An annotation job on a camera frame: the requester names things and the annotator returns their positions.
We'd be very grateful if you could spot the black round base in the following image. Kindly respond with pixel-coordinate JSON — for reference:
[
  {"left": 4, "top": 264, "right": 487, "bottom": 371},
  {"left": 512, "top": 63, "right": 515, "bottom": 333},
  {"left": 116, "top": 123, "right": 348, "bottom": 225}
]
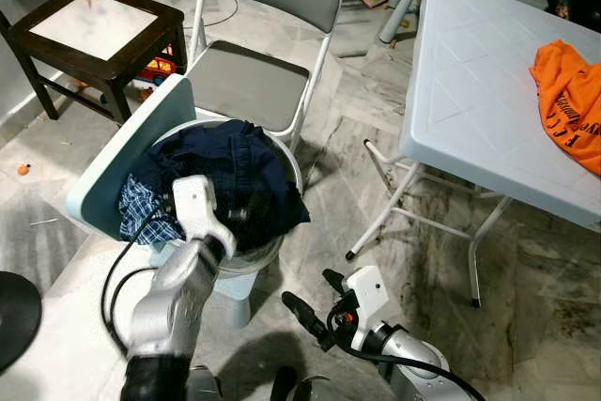
[{"left": 0, "top": 271, "right": 44, "bottom": 374}]

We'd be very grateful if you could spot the dark wood side table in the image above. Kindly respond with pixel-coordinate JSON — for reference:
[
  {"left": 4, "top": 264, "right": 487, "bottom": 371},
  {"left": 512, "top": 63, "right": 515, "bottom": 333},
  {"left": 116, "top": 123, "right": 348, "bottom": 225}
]
[{"left": 0, "top": 0, "right": 188, "bottom": 126}]

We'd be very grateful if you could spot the light blue folding table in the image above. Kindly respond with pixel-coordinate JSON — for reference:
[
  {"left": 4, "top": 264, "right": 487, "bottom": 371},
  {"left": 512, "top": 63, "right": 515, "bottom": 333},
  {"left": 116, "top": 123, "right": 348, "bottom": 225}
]
[{"left": 346, "top": 0, "right": 601, "bottom": 310}]

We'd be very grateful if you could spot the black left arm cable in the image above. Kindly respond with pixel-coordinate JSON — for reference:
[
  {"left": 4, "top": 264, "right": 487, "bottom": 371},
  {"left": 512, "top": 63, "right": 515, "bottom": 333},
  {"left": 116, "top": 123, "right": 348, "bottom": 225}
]
[{"left": 98, "top": 196, "right": 177, "bottom": 357}]

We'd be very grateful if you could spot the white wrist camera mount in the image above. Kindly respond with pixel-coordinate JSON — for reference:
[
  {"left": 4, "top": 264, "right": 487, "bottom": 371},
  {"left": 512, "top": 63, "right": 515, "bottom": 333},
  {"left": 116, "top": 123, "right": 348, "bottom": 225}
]
[
  {"left": 171, "top": 175, "right": 238, "bottom": 254},
  {"left": 342, "top": 265, "right": 392, "bottom": 329}
]

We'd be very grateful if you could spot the orange shirt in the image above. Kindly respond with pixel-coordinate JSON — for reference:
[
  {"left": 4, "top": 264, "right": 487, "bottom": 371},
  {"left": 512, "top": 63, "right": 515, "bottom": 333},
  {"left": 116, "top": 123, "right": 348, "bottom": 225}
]
[{"left": 529, "top": 39, "right": 601, "bottom": 178}]

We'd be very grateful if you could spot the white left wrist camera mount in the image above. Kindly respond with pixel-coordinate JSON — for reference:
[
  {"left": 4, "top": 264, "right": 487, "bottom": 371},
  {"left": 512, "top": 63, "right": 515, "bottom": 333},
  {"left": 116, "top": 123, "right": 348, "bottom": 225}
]
[{"left": 171, "top": 175, "right": 238, "bottom": 254}]

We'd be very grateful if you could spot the left robot leg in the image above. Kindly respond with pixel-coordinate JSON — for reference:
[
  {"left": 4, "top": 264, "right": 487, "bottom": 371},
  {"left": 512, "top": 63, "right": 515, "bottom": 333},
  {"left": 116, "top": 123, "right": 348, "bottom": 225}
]
[{"left": 188, "top": 363, "right": 224, "bottom": 401}]

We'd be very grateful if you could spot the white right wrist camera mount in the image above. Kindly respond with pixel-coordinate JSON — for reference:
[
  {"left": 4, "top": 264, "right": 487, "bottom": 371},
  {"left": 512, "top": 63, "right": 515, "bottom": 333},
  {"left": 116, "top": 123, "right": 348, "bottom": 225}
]
[{"left": 342, "top": 265, "right": 392, "bottom": 329}]

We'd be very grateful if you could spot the blue plaid cloth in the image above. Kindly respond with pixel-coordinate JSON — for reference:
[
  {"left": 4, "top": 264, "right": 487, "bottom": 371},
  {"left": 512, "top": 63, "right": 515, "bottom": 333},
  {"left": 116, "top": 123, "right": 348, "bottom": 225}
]
[{"left": 116, "top": 174, "right": 186, "bottom": 246}]

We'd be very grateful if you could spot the red toy vehicle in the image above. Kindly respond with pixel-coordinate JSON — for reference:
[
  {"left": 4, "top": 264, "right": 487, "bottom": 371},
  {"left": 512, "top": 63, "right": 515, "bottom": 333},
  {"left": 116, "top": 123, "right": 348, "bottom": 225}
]
[{"left": 139, "top": 54, "right": 179, "bottom": 84}]

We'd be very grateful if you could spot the light blue plastic kids chair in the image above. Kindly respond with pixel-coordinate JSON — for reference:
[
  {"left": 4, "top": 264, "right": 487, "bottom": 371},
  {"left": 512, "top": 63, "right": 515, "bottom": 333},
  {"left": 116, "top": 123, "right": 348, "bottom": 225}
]
[{"left": 66, "top": 72, "right": 285, "bottom": 329}]

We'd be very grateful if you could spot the grey folding chair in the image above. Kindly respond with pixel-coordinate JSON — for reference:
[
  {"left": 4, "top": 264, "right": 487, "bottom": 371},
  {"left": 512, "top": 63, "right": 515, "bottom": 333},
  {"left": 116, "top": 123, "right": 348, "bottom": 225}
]
[{"left": 185, "top": 0, "right": 345, "bottom": 155}]

